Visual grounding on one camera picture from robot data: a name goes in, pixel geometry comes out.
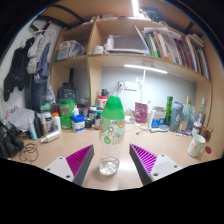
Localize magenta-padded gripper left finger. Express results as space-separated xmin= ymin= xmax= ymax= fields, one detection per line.
xmin=43 ymin=144 xmax=95 ymax=187

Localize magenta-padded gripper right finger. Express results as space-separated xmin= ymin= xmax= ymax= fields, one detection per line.
xmin=129 ymin=143 xmax=183 ymax=186

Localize clear bottle with green cap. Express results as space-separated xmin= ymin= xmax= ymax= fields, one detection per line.
xmin=98 ymin=95 xmax=126 ymax=177

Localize light blue hairbrush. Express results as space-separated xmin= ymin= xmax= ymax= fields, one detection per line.
xmin=149 ymin=124 xmax=170 ymax=134

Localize blue and white box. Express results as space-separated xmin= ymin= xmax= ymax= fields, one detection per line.
xmin=71 ymin=114 xmax=86 ymax=133

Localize silver spray bottle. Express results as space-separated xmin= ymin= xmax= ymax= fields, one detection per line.
xmin=39 ymin=129 xmax=62 ymax=144

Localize green jar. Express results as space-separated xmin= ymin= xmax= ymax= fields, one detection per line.
xmin=59 ymin=114 xmax=74 ymax=130
xmin=58 ymin=99 xmax=75 ymax=117

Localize white bottle with orange cap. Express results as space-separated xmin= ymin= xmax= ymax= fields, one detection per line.
xmin=51 ymin=112 xmax=63 ymax=133

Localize blue and white carton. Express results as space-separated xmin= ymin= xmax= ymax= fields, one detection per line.
xmin=149 ymin=105 xmax=167 ymax=129

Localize white marker pen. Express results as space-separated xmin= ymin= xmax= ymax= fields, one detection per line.
xmin=174 ymin=131 xmax=191 ymax=137

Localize magenta pouch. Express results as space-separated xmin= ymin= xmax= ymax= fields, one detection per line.
xmin=134 ymin=101 xmax=149 ymax=124

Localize grey shaker bottle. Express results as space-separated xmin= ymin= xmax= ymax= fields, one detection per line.
xmin=168 ymin=100 xmax=184 ymax=133

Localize black bottle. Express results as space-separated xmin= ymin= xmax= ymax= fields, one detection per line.
xmin=33 ymin=111 xmax=44 ymax=138

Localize white tube with blue cap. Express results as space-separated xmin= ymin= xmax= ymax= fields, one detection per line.
xmin=27 ymin=117 xmax=38 ymax=141

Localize brown jar with white lid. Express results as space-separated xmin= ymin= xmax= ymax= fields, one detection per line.
xmin=192 ymin=121 xmax=203 ymax=137

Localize red and white jar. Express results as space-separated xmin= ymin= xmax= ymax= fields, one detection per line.
xmin=97 ymin=95 xmax=109 ymax=110

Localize black bag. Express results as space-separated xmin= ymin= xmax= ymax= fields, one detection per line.
xmin=56 ymin=82 xmax=78 ymax=103

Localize black headphones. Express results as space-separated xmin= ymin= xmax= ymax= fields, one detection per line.
xmin=0 ymin=119 xmax=25 ymax=159

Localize grey plastic bag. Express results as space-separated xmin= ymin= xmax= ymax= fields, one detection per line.
xmin=7 ymin=107 xmax=36 ymax=132

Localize clear bottle with white cap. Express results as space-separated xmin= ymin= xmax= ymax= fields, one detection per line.
xmin=196 ymin=97 xmax=207 ymax=126

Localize white light bar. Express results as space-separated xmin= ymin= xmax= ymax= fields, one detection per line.
xmin=123 ymin=63 xmax=169 ymax=75

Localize blue-grey hanging garment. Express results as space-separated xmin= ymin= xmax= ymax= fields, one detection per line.
xmin=33 ymin=41 xmax=56 ymax=104

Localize dark hanging jacket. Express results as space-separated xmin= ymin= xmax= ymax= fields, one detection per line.
xmin=3 ymin=37 xmax=36 ymax=103

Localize grey hanging garment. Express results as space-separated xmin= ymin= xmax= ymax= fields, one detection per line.
xmin=26 ymin=31 xmax=51 ymax=75

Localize white mug with green handle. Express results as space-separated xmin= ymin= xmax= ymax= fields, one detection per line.
xmin=187 ymin=133 xmax=208 ymax=158

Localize black cable coil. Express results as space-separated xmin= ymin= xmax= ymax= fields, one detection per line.
xmin=18 ymin=142 xmax=39 ymax=163

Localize white wall socket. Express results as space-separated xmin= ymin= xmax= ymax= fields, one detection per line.
xmin=123 ymin=80 xmax=140 ymax=92

